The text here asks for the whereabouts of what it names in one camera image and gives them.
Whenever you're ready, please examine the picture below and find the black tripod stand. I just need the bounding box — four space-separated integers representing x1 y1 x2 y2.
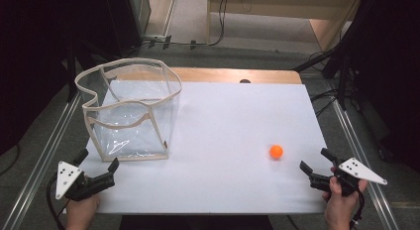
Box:
292 41 353 111

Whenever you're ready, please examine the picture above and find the black floor cable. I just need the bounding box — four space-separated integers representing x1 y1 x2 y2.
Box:
309 88 340 118

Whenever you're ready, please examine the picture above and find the light wooden furniture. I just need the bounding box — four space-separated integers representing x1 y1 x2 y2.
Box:
207 0 366 54

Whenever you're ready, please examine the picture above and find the silver metal floor rail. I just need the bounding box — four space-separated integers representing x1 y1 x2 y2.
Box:
331 98 401 230
2 91 82 230

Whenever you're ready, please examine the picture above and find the black hanging cable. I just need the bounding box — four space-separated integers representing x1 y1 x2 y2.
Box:
189 0 230 48

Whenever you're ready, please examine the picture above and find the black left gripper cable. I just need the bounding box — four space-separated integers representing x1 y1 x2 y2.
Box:
46 174 72 230

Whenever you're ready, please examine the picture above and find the clear plastic bag beige trim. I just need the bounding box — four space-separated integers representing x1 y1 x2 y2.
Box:
74 57 183 163

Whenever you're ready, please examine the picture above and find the person's right hand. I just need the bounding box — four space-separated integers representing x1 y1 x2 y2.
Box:
321 167 368 230

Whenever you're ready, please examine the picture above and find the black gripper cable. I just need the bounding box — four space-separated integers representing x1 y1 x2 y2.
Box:
349 188 367 230
46 174 72 230

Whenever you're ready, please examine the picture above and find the person's dark clothing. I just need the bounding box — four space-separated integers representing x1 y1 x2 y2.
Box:
118 214 275 230

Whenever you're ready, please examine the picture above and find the orange ball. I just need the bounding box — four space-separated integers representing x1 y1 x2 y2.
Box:
268 144 284 160

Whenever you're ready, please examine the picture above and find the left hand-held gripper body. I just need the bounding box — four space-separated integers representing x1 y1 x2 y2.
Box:
54 161 116 202

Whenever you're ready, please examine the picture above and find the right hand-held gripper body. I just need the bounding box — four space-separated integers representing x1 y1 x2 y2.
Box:
309 157 388 197

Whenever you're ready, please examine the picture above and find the dark cabinet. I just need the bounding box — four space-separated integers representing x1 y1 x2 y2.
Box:
105 0 153 58

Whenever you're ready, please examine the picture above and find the white board sheet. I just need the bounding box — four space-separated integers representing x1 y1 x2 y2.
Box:
64 79 335 215

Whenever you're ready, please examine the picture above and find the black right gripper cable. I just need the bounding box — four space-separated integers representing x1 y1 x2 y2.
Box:
349 188 367 230

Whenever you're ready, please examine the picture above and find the black metal stand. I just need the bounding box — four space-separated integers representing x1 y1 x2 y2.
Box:
64 38 80 104

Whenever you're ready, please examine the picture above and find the person's left hand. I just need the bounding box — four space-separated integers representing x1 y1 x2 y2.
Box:
64 193 101 230

